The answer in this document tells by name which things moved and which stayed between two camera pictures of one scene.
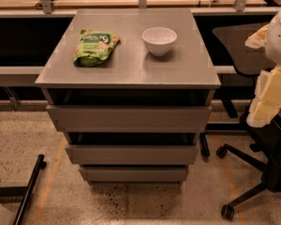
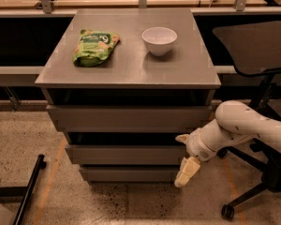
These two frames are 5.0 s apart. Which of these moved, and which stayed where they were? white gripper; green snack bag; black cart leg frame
Moved: white gripper
Stayed: black cart leg frame; green snack bag
